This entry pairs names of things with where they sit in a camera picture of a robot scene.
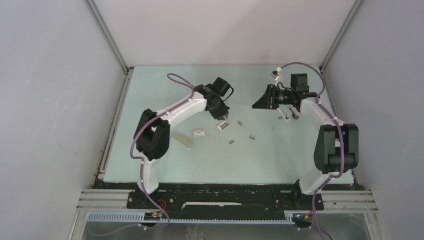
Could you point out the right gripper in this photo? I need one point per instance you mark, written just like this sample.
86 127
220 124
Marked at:
268 101

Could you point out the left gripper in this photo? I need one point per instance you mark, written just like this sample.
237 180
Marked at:
223 111

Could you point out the light blue stapler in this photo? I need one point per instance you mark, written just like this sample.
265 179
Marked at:
283 115

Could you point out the beige brown stapler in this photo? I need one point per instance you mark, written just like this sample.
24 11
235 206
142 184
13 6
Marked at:
295 113

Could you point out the staple tray box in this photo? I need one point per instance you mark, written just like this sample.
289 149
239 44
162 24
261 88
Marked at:
224 124

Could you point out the olive green stapler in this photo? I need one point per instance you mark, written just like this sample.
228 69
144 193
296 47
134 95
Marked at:
183 140

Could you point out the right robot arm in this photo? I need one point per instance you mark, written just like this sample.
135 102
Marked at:
337 144

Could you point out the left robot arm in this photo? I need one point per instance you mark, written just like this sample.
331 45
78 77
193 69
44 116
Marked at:
151 139

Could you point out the white staple box sleeve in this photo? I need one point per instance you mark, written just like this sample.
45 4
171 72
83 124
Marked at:
198 132

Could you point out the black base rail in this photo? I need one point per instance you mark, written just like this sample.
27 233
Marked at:
226 202

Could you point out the right aluminium frame post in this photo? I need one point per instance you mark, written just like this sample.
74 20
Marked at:
349 19

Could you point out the aluminium frame post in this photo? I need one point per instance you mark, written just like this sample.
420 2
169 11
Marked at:
107 35
349 19

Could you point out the left aluminium frame post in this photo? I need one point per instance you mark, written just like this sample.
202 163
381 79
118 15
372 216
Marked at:
107 35

